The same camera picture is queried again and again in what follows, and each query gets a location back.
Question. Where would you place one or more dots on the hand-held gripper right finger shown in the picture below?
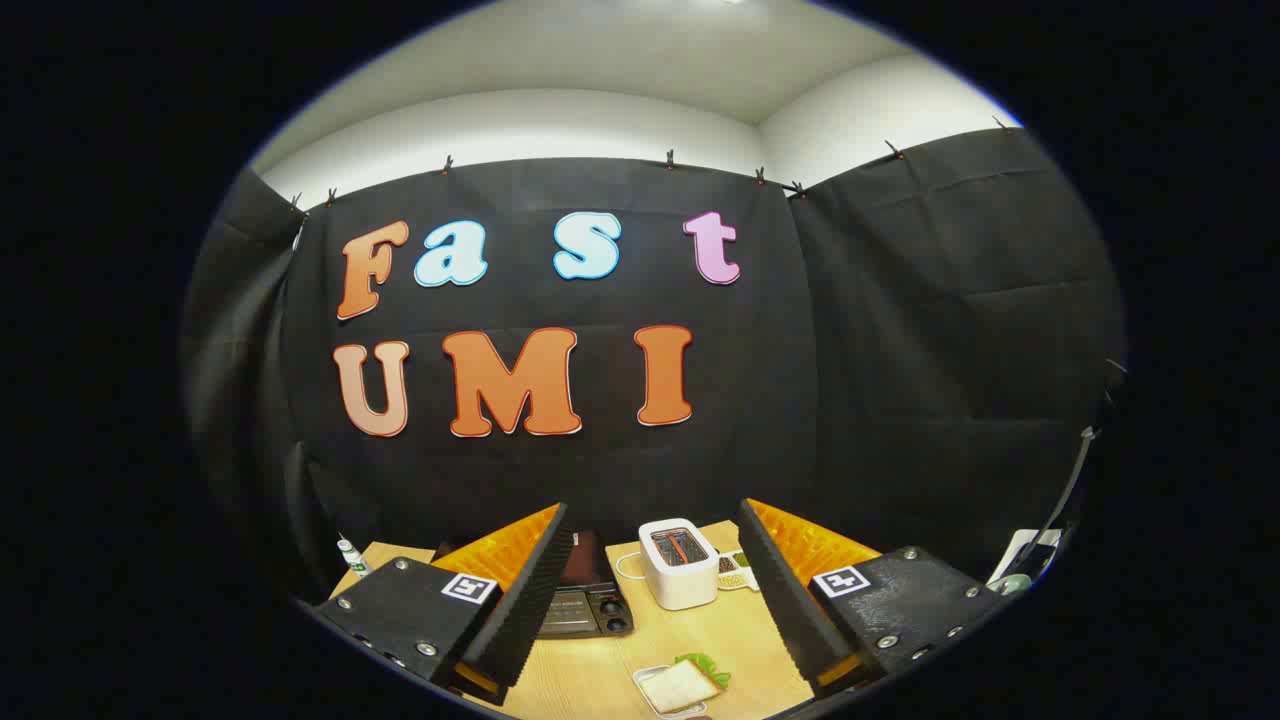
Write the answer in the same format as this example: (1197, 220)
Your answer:
(790, 600)

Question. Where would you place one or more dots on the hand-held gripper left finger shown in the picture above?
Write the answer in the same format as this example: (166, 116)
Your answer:
(530, 600)

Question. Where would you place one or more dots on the black toaster oven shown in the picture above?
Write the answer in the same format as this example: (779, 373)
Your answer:
(600, 610)

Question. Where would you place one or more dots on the sandwich with lettuce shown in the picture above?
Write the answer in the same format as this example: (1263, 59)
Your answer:
(680, 688)

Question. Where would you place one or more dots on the white pop-up toaster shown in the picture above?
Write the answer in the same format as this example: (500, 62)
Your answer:
(680, 590)

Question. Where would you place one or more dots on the white food tray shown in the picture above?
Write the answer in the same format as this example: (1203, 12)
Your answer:
(643, 680)

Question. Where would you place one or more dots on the small white dish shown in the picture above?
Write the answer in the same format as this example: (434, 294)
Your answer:
(730, 573)

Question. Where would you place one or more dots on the white bottle with green label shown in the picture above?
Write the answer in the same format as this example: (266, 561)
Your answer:
(353, 560)

